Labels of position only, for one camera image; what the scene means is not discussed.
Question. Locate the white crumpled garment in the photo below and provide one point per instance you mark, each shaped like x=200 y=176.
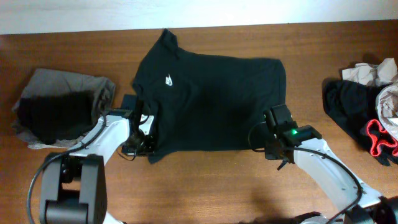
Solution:
x=372 y=75

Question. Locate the black folded shirt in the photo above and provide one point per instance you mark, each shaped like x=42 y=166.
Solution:
x=52 y=118

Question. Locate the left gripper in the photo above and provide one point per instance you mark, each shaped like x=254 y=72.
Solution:
x=142 y=146

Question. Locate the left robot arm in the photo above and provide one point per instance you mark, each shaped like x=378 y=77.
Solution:
x=73 y=182

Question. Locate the black Nike t-shirt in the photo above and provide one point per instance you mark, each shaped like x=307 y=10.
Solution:
x=206 y=102

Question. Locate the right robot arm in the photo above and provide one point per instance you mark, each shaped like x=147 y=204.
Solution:
x=305 y=147

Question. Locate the black and red garment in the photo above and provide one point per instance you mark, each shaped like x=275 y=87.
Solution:
x=352 y=106

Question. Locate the beige crumpled garment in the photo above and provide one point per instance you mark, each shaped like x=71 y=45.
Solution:
x=386 y=107

